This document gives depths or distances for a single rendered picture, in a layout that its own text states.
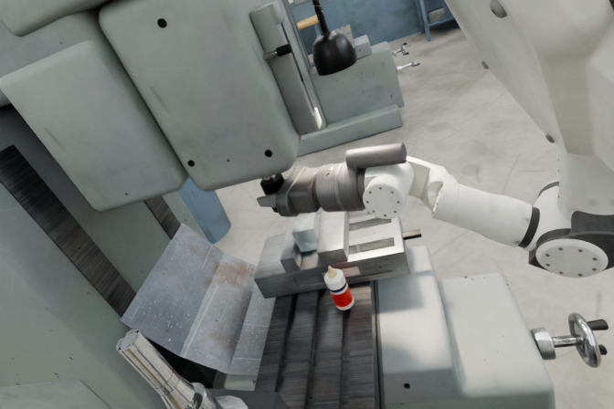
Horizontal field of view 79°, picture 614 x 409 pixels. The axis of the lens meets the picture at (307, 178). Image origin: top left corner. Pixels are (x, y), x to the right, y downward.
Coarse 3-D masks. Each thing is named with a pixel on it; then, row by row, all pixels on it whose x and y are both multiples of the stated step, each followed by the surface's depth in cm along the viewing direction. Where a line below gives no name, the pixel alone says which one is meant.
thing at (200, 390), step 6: (198, 384) 42; (198, 390) 41; (204, 390) 41; (198, 396) 41; (204, 396) 41; (198, 402) 40; (204, 402) 40; (192, 408) 40; (198, 408) 39; (204, 408) 40
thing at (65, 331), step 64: (0, 128) 62; (0, 192) 60; (64, 192) 71; (0, 256) 58; (64, 256) 68; (128, 256) 82; (0, 320) 68; (64, 320) 66; (0, 384) 81; (64, 384) 77; (128, 384) 75
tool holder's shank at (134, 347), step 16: (128, 336) 36; (144, 336) 37; (128, 352) 35; (144, 352) 36; (144, 368) 36; (160, 368) 37; (160, 384) 37; (176, 384) 38; (192, 384) 41; (176, 400) 38; (192, 400) 40
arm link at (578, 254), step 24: (576, 168) 43; (600, 168) 41; (576, 192) 45; (600, 192) 43; (576, 216) 47; (600, 216) 45; (552, 240) 48; (576, 240) 47; (600, 240) 45; (552, 264) 50; (576, 264) 49; (600, 264) 47
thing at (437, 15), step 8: (416, 0) 610; (424, 8) 557; (440, 8) 561; (312, 16) 636; (424, 16) 563; (432, 16) 569; (440, 16) 567; (448, 16) 573; (304, 24) 590; (312, 24) 585; (424, 24) 568; (432, 24) 569; (424, 32) 634; (312, 64) 628
